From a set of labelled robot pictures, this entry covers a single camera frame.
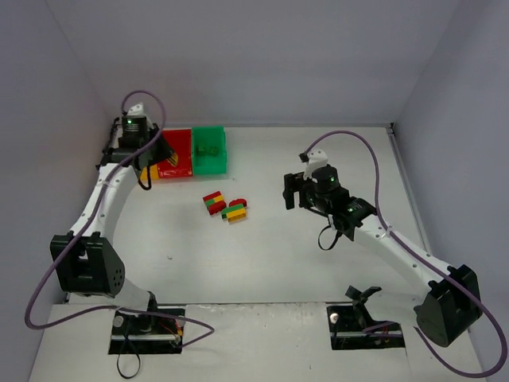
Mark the small green lego brick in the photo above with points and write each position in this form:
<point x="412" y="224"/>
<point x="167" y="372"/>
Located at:
<point x="213" y="151"/>

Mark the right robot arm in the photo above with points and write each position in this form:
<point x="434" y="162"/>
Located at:
<point x="444" y="310"/>

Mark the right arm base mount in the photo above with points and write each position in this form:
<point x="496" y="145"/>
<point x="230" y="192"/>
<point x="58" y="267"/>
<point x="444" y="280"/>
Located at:
<point x="351" y="329"/>

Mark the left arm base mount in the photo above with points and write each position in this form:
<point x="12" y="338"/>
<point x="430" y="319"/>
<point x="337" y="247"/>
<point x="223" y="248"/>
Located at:
<point x="145" y="335"/>

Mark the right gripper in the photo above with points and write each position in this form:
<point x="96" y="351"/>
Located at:
<point x="293" y="189"/>

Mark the red plastic bin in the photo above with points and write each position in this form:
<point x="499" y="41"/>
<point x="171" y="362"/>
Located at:
<point x="181" y="142"/>

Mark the green curved lego brick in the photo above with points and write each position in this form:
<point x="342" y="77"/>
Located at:
<point x="201" y="150"/>

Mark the yellow plastic bin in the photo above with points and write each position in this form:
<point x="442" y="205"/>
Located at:
<point x="152" y="172"/>

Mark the red green yellow lego stack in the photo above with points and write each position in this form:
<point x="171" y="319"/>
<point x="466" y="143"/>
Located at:
<point x="214" y="203"/>

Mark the green plastic bin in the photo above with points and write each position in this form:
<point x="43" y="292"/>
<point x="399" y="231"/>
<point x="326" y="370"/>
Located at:
<point x="209" y="136"/>

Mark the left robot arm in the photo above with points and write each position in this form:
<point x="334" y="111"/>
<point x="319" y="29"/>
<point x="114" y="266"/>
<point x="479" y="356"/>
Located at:
<point x="88" y="266"/>

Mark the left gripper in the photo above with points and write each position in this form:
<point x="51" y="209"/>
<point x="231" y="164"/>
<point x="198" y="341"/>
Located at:
<point x="160" y="146"/>

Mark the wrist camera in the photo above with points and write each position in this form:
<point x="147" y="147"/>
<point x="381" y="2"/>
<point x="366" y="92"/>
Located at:
<point x="313" y="159"/>
<point x="138" y="110"/>

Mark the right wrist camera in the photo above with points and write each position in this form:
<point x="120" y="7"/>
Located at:
<point x="313" y="159"/>

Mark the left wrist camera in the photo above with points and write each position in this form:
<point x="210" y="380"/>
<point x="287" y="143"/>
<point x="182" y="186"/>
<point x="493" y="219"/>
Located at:
<point x="138" y="110"/>

